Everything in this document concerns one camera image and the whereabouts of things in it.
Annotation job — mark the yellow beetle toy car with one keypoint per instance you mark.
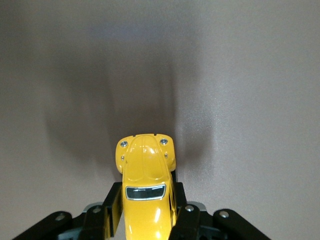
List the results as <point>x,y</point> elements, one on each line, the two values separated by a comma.
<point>145,175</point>

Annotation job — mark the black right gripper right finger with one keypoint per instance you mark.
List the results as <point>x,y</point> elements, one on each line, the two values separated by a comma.
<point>186,222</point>

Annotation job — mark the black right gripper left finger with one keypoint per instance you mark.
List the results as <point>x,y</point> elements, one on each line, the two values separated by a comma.
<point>113,207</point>

